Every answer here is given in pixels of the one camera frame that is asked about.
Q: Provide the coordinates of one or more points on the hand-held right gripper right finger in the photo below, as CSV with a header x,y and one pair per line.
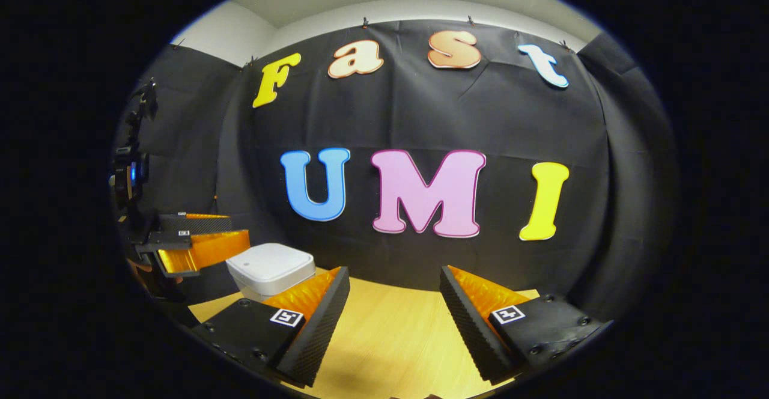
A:
x,y
471,339

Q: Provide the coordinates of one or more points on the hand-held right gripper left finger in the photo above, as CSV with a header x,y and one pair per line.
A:
x,y
315,339

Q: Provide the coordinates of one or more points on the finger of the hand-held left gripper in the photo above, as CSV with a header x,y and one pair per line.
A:
x,y
204,252
198,223

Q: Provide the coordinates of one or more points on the white desktop garbage bin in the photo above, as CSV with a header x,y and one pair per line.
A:
x,y
270,264

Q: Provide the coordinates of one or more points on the wooden desktop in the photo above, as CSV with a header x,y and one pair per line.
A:
x,y
390,339

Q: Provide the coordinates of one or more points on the black backdrop cloth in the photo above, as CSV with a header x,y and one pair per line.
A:
x,y
480,116

